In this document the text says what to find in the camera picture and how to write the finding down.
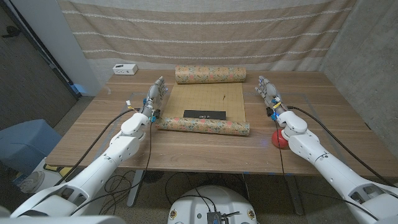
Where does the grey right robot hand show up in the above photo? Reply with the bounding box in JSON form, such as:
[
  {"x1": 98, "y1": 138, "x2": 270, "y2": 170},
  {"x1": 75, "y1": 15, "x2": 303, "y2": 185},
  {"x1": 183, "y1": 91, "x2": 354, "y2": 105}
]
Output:
[{"x1": 254, "y1": 75, "x2": 289, "y2": 121}]

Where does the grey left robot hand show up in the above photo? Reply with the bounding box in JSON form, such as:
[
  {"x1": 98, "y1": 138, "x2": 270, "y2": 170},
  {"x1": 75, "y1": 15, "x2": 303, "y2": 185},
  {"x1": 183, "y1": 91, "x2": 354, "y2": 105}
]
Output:
[{"x1": 139, "y1": 76, "x2": 169, "y2": 123}]

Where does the floral wrapping paper sheet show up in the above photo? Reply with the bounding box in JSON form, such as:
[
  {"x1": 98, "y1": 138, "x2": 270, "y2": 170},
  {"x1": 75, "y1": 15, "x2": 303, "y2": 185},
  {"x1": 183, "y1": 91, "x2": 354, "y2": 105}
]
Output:
[{"x1": 155, "y1": 64, "x2": 251, "y2": 137}]

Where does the black package box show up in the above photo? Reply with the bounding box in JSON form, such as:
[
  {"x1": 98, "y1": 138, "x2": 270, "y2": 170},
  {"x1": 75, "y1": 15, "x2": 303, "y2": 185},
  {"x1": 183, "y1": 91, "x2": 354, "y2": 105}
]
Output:
[{"x1": 183, "y1": 110, "x2": 227, "y2": 121}]

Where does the red ball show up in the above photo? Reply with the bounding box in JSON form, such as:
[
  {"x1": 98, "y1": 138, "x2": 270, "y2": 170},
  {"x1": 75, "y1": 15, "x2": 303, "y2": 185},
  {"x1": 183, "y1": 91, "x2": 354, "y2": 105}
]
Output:
[{"x1": 271, "y1": 129, "x2": 289, "y2": 149}]

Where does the white power strip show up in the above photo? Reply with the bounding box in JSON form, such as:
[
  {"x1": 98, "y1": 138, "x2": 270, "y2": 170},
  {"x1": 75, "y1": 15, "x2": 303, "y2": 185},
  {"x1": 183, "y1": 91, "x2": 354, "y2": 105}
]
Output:
[{"x1": 112, "y1": 63, "x2": 139, "y2": 76}]

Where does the small blue floor object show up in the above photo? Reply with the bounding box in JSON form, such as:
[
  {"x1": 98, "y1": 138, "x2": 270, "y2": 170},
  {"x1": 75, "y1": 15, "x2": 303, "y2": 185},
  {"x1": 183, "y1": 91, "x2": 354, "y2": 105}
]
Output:
[{"x1": 72, "y1": 83, "x2": 88, "y2": 96}]

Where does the beige striped backdrop cloth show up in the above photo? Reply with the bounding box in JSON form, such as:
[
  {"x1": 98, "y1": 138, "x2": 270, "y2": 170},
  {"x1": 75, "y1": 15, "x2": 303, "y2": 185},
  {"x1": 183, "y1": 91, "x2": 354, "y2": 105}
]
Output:
[{"x1": 57, "y1": 0, "x2": 357, "y2": 72}]

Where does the grey table leg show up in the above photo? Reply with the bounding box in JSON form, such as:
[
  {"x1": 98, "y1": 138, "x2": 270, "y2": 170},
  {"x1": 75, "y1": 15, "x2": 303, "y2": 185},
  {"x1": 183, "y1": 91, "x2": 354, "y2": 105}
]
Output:
[
  {"x1": 126, "y1": 169, "x2": 146, "y2": 208},
  {"x1": 285, "y1": 175, "x2": 305, "y2": 216}
]

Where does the yellow floor item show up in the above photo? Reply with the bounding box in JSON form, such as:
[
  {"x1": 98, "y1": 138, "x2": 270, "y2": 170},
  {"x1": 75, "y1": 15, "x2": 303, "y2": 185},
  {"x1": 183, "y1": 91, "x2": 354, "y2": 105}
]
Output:
[{"x1": 43, "y1": 164, "x2": 74, "y2": 178}]

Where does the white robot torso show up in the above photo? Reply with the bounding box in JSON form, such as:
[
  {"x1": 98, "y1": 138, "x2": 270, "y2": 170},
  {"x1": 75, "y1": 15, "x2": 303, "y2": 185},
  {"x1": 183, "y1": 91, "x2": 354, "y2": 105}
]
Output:
[{"x1": 167, "y1": 185, "x2": 258, "y2": 224}]

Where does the blue bin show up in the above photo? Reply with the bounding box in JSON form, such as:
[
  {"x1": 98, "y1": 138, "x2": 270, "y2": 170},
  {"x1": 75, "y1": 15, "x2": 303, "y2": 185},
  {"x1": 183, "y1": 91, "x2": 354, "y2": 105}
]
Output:
[{"x1": 0, "y1": 119, "x2": 63, "y2": 177}]

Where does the grey torso device box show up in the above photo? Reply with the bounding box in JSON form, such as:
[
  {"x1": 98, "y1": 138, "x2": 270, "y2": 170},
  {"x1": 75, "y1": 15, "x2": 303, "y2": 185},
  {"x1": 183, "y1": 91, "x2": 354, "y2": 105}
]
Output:
[{"x1": 206, "y1": 211, "x2": 231, "y2": 224}]

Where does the white sneaker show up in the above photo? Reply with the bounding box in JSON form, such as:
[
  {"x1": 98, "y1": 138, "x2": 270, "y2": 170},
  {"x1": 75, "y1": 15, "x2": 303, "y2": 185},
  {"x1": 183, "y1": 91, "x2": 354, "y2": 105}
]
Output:
[{"x1": 18, "y1": 170, "x2": 46, "y2": 194}]

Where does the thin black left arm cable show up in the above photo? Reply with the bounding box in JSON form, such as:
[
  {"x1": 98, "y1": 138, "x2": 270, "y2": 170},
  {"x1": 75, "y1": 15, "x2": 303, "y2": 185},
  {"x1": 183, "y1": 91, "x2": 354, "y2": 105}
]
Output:
[{"x1": 68, "y1": 121, "x2": 153, "y2": 217}]

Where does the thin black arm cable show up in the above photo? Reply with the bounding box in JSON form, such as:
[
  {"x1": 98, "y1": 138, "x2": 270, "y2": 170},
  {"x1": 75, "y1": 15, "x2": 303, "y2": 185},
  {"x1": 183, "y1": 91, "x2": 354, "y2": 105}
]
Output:
[
  {"x1": 68, "y1": 121, "x2": 153, "y2": 217},
  {"x1": 274, "y1": 120, "x2": 379, "y2": 221}
]

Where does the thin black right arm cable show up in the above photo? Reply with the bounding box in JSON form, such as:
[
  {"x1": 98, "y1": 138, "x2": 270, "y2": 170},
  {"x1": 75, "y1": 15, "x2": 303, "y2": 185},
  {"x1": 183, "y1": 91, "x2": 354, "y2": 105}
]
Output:
[{"x1": 274, "y1": 120, "x2": 379, "y2": 221}]

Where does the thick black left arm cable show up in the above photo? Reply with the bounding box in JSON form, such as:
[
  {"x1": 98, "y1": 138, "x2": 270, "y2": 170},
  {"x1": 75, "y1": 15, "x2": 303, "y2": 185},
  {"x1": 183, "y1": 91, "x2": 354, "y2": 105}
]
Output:
[{"x1": 54, "y1": 108, "x2": 141, "y2": 187}]

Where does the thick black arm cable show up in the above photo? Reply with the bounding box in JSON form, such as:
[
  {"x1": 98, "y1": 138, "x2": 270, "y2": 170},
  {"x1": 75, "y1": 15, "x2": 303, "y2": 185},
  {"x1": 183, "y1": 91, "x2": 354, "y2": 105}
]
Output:
[
  {"x1": 287, "y1": 106, "x2": 397, "y2": 189},
  {"x1": 54, "y1": 108, "x2": 141, "y2": 187}
]

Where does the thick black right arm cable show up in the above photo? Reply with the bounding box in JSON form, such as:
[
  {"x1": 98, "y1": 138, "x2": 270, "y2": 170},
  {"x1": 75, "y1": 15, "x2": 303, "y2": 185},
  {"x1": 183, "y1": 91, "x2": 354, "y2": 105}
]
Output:
[{"x1": 287, "y1": 106, "x2": 397, "y2": 189}]

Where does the black floor cable bundle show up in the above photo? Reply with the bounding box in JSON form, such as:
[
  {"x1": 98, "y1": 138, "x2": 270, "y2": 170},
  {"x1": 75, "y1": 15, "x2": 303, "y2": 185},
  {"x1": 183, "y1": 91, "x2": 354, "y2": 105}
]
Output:
[{"x1": 99, "y1": 169, "x2": 141, "y2": 215}]

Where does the black torso cable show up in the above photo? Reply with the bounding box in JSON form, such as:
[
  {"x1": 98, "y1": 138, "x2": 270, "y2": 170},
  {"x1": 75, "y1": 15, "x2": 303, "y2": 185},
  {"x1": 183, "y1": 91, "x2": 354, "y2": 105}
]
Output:
[{"x1": 164, "y1": 171, "x2": 218, "y2": 214}]

